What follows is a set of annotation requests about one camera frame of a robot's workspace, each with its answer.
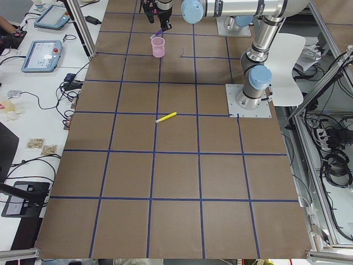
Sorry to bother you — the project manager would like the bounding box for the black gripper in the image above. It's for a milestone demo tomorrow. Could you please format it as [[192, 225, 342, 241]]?
[[156, 2, 173, 30], [139, 0, 157, 23]]

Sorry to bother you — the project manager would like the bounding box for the purple marker pen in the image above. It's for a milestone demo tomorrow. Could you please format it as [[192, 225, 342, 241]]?
[[150, 29, 163, 39]]

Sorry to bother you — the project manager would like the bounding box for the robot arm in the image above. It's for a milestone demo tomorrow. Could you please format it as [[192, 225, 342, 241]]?
[[181, 1, 309, 110], [139, 1, 253, 31]]

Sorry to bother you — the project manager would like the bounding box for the pink mesh cup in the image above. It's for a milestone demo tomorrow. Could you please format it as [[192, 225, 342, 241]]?
[[151, 37, 165, 58]]

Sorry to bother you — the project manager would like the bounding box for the black power adapter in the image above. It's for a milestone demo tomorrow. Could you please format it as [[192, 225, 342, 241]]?
[[84, 15, 101, 25]]

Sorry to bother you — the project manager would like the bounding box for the yellow marker pen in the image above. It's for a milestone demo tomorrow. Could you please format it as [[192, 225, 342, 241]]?
[[155, 112, 177, 124]]

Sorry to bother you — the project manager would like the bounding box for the far teach pendant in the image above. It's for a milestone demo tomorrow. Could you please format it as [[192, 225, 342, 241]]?
[[34, 5, 70, 30]]

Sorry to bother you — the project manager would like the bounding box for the teach pendant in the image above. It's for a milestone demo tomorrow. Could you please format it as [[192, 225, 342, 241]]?
[[21, 40, 62, 73], [34, 5, 70, 30]]

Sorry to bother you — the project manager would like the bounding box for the near teach pendant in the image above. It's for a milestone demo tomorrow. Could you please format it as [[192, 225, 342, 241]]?
[[21, 40, 62, 73]]

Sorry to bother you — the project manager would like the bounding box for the white chair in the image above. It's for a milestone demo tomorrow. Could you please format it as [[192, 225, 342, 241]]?
[[265, 33, 306, 107]]

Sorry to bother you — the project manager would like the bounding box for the snack bag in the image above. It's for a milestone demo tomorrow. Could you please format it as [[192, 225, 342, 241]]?
[[26, 138, 45, 149], [41, 145, 57, 155]]

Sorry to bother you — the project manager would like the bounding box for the aluminium frame post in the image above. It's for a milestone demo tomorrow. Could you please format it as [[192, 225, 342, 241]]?
[[62, 0, 97, 58]]

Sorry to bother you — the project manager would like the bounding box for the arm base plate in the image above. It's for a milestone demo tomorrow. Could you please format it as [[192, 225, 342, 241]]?
[[216, 15, 253, 37], [226, 84, 271, 118]]

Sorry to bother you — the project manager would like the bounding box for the aluminium frame rail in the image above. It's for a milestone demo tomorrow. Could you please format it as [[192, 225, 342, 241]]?
[[282, 1, 352, 264]]

